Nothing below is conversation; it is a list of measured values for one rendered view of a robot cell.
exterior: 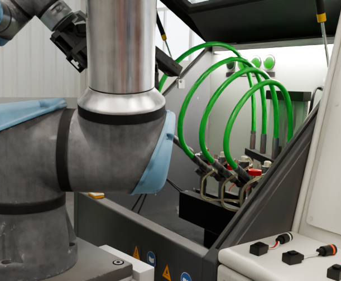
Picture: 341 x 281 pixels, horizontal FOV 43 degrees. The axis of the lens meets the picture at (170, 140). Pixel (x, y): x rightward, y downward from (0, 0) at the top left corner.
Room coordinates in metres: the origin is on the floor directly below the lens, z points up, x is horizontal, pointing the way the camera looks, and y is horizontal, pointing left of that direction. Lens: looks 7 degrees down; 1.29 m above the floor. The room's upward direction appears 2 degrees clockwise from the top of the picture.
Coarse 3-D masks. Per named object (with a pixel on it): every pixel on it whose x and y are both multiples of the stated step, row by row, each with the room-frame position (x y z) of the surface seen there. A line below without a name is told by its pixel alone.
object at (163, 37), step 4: (156, 16) 1.51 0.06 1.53; (156, 20) 1.51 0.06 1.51; (160, 20) 1.52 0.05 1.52; (160, 24) 1.52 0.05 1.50; (160, 28) 1.52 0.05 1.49; (160, 32) 1.52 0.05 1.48; (164, 32) 1.52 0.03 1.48; (164, 36) 1.52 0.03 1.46; (164, 40) 1.53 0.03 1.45; (168, 48) 1.54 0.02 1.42; (176, 80) 1.57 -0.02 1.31; (180, 80) 1.56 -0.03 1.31; (184, 80) 1.57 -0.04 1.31; (180, 84) 1.56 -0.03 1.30; (184, 84) 1.58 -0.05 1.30; (180, 88) 1.57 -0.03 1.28; (184, 88) 1.58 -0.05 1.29
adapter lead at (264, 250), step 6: (282, 234) 0.84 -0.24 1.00; (288, 234) 0.85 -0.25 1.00; (276, 240) 0.83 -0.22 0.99; (282, 240) 0.83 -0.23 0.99; (288, 240) 0.84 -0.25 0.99; (252, 246) 0.78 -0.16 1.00; (258, 246) 0.78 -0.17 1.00; (264, 246) 0.78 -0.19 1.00; (276, 246) 0.81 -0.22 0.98; (252, 252) 0.78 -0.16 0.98; (258, 252) 0.77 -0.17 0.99; (264, 252) 0.78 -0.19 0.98
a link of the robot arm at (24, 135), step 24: (0, 120) 0.53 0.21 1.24; (24, 120) 0.53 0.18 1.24; (48, 120) 0.55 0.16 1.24; (0, 144) 0.53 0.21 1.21; (24, 144) 0.53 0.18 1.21; (48, 144) 0.53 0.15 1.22; (0, 168) 0.53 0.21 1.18; (24, 168) 0.53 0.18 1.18; (48, 168) 0.53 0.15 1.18; (0, 192) 0.53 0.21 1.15; (24, 192) 0.53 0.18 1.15; (48, 192) 0.55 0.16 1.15
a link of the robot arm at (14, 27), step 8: (8, 0) 1.04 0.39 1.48; (16, 8) 1.04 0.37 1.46; (16, 16) 1.04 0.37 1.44; (24, 16) 1.05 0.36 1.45; (16, 24) 1.04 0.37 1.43; (24, 24) 1.07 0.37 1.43; (0, 32) 1.00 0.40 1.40; (8, 32) 1.03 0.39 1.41; (16, 32) 1.07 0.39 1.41; (0, 40) 1.05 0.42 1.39; (8, 40) 1.07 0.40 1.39
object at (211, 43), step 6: (204, 42) 1.23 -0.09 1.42; (210, 42) 1.24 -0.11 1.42; (216, 42) 1.25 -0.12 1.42; (222, 42) 1.26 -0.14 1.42; (192, 48) 1.20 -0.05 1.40; (198, 48) 1.21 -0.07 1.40; (228, 48) 1.28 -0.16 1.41; (234, 48) 1.29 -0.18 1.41; (186, 54) 1.19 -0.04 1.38; (240, 54) 1.30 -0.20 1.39; (180, 60) 1.17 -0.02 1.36; (246, 66) 1.32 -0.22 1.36; (162, 78) 1.14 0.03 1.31; (162, 84) 1.14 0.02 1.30; (252, 84) 1.34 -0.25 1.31; (252, 96) 1.34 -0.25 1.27; (252, 102) 1.35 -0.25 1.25; (252, 108) 1.35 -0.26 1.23; (252, 114) 1.35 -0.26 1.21; (252, 120) 1.35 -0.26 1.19; (252, 126) 1.35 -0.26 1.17; (252, 132) 1.35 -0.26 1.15
